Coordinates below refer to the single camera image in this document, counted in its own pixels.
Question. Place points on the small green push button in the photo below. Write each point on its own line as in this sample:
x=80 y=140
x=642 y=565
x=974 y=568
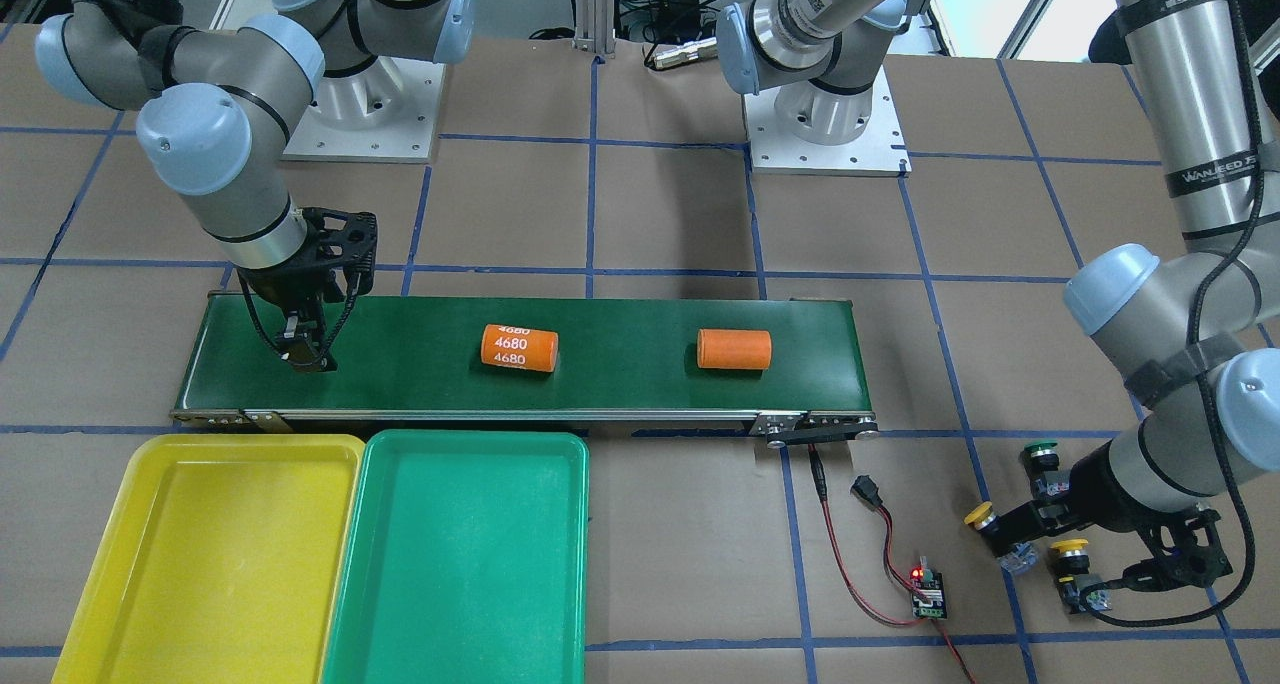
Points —
x=1041 y=461

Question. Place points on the yellow plastic tray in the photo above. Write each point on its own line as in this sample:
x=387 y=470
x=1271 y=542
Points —
x=219 y=562

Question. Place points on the yellow push button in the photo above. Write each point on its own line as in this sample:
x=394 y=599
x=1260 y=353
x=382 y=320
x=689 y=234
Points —
x=1070 y=566
x=1018 y=562

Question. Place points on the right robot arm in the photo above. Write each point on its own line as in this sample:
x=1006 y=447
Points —
x=216 y=111

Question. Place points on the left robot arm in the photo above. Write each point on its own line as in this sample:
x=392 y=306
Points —
x=1171 y=328

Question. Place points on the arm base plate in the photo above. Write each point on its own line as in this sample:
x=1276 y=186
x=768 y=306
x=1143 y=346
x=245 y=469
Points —
x=802 y=130
x=386 y=114

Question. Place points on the aluminium frame post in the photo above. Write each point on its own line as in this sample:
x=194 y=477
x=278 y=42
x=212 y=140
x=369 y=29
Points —
x=594 y=30

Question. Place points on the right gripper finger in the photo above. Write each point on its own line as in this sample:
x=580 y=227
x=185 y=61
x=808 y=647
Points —
x=294 y=342
x=319 y=340

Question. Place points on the plain orange cylinder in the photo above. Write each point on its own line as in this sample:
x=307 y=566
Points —
x=734 y=349

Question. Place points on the green plastic tray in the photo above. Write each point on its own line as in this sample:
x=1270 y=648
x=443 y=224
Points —
x=466 y=561

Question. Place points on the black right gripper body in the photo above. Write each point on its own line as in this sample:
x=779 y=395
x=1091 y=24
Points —
x=283 y=283

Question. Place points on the small motor controller board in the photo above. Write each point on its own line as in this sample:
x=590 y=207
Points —
x=927 y=593

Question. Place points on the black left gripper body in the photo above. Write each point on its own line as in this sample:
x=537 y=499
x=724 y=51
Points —
x=1092 y=489

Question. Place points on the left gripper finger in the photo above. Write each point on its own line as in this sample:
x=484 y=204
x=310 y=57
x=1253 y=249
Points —
x=1148 y=576
x=1023 y=524

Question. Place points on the black power adapter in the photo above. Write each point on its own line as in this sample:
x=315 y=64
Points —
x=674 y=9

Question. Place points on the green conveyor belt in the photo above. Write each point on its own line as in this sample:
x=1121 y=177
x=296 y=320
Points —
x=418 y=359

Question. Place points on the orange cylinder with 4680 print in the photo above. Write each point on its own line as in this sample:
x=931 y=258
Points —
x=521 y=348

